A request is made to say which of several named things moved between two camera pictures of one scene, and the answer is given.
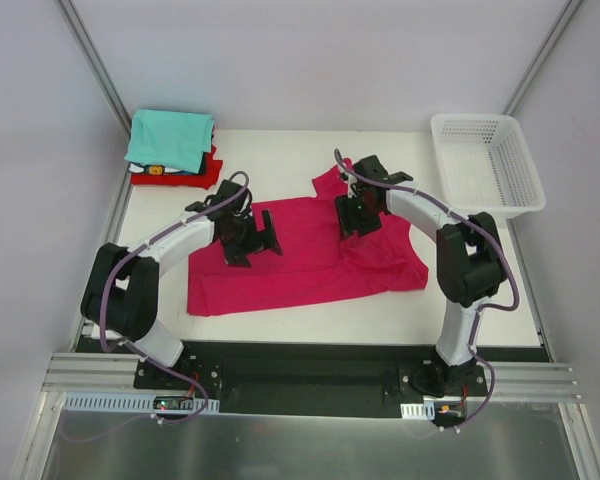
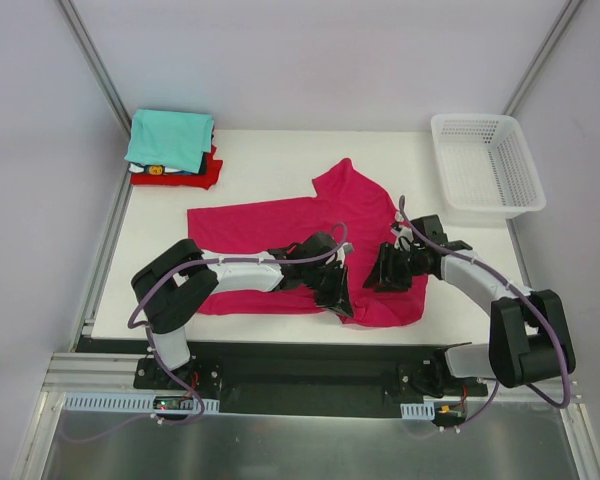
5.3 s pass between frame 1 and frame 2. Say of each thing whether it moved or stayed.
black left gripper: moved
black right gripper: moved
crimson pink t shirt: moved
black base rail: stayed
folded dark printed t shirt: stayed
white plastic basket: stayed
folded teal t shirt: stayed
